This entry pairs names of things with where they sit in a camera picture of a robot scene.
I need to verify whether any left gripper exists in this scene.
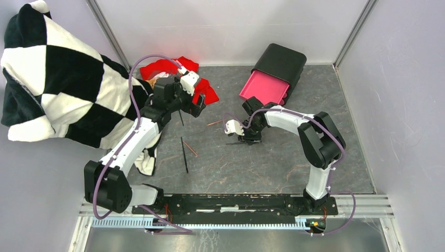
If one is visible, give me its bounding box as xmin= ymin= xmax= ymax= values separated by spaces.
xmin=167 ymin=77 xmax=206 ymax=118

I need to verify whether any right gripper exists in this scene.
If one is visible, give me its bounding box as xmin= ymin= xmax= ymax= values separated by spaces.
xmin=236 ymin=120 xmax=265 ymax=146

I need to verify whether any black eyeliner pencil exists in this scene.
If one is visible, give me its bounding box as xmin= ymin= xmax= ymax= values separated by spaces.
xmin=225 ymin=142 xmax=248 ymax=145

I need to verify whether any pink lip pencil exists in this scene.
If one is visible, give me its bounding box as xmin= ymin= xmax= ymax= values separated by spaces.
xmin=206 ymin=120 xmax=222 ymax=126

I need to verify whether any rose pencil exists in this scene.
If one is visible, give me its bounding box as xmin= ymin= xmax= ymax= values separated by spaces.
xmin=182 ymin=140 xmax=198 ymax=157

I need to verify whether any black pink drawer organizer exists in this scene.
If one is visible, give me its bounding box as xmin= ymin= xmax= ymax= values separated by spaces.
xmin=239 ymin=43 xmax=307 ymax=105

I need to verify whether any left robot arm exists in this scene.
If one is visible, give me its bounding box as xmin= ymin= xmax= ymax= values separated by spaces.
xmin=84 ymin=71 xmax=206 ymax=219

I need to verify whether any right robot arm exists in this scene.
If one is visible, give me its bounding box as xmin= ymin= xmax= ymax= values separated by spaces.
xmin=238 ymin=97 xmax=346 ymax=214

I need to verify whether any black thin brush stick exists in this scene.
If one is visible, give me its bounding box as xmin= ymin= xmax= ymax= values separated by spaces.
xmin=181 ymin=137 xmax=189 ymax=174

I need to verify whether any red cloth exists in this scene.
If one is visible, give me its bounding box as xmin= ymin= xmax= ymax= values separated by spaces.
xmin=140 ymin=56 xmax=219 ymax=105

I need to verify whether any black white checkered blanket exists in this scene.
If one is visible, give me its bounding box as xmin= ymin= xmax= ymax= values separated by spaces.
xmin=0 ymin=0 xmax=165 ymax=177

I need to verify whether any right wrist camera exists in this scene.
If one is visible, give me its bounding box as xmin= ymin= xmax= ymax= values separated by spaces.
xmin=224 ymin=119 xmax=245 ymax=136

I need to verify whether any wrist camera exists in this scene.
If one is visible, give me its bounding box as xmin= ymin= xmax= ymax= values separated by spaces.
xmin=178 ymin=67 xmax=201 ymax=96
xmin=224 ymin=119 xmax=245 ymax=136

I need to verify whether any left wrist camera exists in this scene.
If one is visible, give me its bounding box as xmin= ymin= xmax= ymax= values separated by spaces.
xmin=178 ymin=67 xmax=201 ymax=96

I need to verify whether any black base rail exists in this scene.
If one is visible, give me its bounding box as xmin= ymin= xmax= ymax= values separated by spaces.
xmin=150 ymin=194 xmax=338 ymax=225

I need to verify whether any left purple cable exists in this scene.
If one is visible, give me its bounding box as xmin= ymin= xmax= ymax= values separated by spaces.
xmin=92 ymin=54 xmax=194 ymax=236

